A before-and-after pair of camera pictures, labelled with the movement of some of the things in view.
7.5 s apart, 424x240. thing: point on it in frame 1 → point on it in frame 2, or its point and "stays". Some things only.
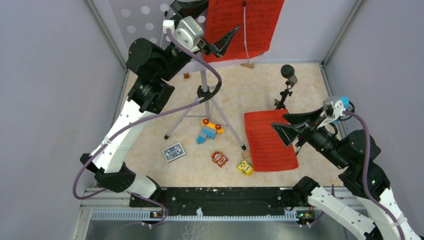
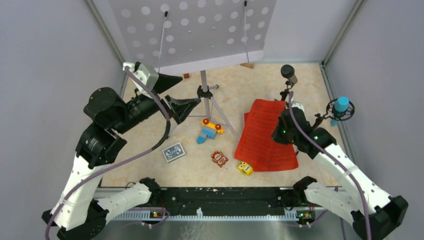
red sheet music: (257, 20) → (256, 144)
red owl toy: (218, 157) stays
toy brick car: (209, 130) stays
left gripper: (193, 8) → (181, 108)
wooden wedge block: (250, 65) stays
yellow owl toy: (245, 167) stays
